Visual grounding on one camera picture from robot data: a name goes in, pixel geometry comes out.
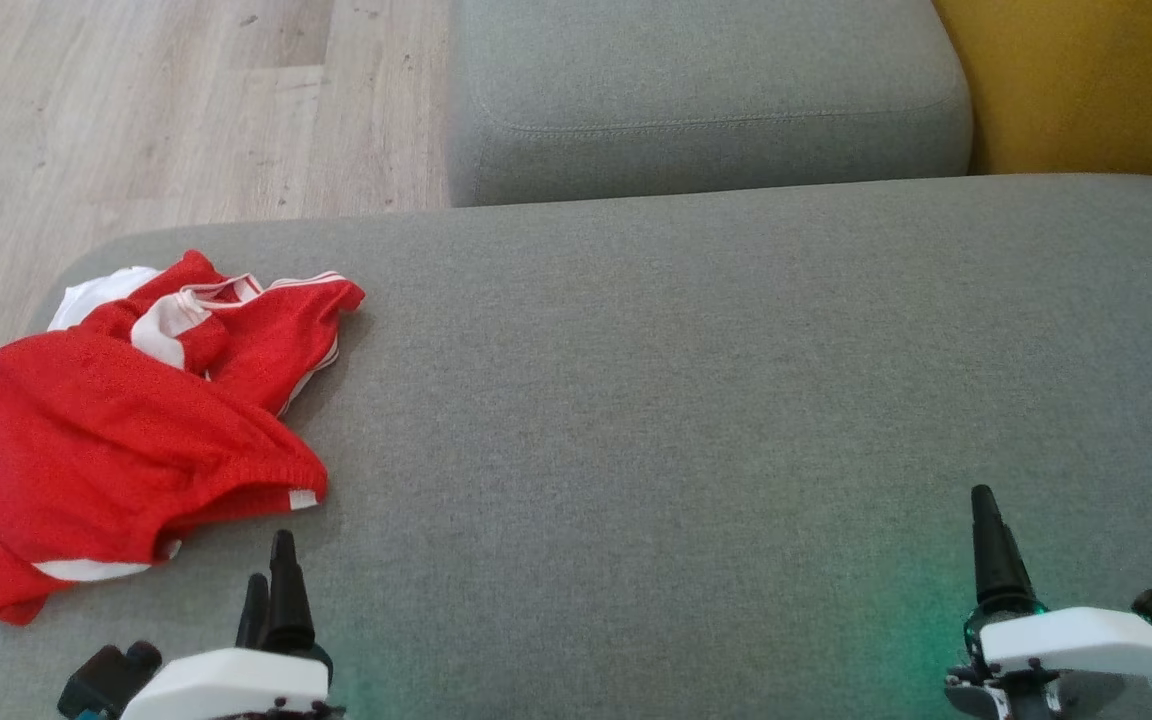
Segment large grey sofa seat cushion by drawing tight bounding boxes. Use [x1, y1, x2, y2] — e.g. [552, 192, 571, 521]
[0, 173, 1152, 720]

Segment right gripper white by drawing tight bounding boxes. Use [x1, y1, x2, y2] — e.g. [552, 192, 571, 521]
[946, 485, 1152, 720]

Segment red shorts with white stripe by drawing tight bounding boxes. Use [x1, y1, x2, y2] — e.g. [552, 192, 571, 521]
[0, 325, 330, 627]

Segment small grey sofa cushion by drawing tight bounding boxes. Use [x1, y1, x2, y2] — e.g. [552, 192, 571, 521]
[448, 0, 974, 208]

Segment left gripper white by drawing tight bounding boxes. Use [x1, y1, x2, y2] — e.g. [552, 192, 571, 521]
[121, 530, 345, 720]

